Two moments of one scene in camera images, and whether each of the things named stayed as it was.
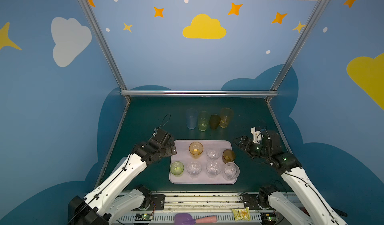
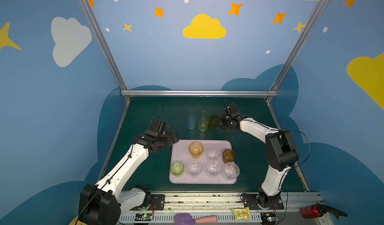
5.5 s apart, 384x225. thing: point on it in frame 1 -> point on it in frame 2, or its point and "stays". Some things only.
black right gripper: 244,142 -> 224,122
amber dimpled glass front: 228,156 stays
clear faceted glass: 231,171 stays
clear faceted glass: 194,169 stays
